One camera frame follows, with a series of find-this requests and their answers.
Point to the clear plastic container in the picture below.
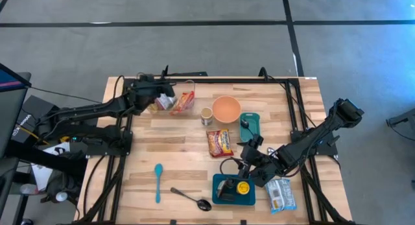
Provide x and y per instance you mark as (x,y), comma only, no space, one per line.
(191,89)

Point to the silver metal spoon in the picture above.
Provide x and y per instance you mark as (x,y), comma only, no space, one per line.
(271,150)

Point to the spice bottle black lid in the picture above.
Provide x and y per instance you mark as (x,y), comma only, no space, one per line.
(230,184)

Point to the black monitor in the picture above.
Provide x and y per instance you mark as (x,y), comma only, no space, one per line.
(9,114)

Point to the blue plastic spoon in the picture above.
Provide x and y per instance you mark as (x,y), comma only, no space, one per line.
(158,170)

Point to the dark shiny metal spoon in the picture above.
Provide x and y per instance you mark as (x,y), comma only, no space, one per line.
(204,204)

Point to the black equipment case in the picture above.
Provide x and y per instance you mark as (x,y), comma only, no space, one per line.
(35,105)

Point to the beige paper cup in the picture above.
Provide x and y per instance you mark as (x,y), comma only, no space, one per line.
(206,114)

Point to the brown spice can yellow lid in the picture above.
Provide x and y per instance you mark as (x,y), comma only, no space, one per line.
(243,188)

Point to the black stand beam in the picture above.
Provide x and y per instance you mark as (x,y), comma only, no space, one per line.
(48,161)

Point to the brown taco mix packet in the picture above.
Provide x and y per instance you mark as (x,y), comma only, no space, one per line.
(221,189)

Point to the orange plastic bowl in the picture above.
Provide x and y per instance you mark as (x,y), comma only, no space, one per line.
(227,108)

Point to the white paper sheet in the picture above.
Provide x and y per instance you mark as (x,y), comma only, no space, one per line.
(40,178)

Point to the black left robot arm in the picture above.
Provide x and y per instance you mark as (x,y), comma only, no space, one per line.
(87,111)

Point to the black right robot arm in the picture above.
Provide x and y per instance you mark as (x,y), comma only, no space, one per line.
(308,144)

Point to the yellow noodle packet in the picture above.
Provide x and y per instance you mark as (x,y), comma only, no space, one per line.
(153,108)

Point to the white blue noodle packet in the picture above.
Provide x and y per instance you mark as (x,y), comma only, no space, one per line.
(280,196)

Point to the black aluminium table frame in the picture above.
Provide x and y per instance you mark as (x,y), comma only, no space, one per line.
(210,79)

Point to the red ramen noodle packet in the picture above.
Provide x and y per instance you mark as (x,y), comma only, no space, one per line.
(183,103)
(220,143)

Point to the blue plastic bin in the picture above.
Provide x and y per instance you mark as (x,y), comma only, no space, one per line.
(248,200)

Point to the small teal plastic bin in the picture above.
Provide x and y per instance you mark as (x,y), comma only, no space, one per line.
(254,121)

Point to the small black spoon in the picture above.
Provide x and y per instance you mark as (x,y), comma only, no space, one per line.
(244,123)

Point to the green snack packet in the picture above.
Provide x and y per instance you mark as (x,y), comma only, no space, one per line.
(165,101)

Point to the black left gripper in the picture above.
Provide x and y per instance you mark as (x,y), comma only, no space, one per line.
(144,95)

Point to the green spice tin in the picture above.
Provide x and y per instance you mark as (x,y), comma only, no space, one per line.
(229,196)

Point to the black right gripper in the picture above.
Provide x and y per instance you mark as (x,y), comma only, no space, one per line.
(254,153)

